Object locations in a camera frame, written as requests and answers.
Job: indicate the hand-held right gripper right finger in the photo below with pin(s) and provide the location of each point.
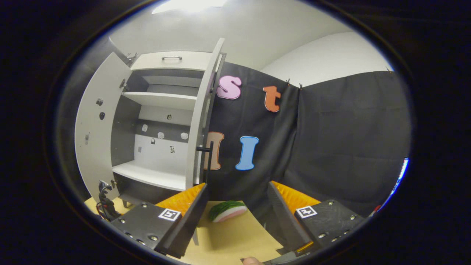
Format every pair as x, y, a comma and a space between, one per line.
285, 217

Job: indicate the white cabinet door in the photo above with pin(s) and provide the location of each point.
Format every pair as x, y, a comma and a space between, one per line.
198, 121
95, 147

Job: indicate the white cabinet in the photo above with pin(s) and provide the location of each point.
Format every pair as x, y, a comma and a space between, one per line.
162, 151

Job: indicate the toy watermelon slice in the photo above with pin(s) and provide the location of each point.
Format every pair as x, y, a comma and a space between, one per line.
226, 211

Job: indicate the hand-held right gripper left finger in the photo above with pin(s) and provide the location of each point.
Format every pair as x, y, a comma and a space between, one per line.
191, 221

